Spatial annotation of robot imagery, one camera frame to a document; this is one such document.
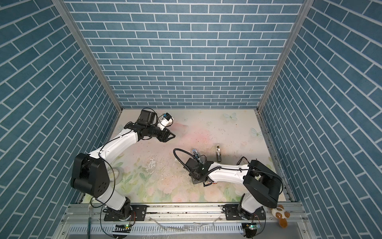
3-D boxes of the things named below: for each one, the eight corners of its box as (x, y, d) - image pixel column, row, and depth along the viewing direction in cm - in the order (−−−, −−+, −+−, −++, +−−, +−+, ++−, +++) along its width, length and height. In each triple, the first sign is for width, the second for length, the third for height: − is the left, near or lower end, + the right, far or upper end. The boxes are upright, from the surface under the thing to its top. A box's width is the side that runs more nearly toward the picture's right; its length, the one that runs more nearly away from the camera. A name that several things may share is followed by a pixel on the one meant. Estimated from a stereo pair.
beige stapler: (216, 162, 94) (217, 158, 90) (215, 148, 100) (216, 144, 96) (220, 162, 94) (222, 158, 90) (219, 148, 100) (220, 144, 96)
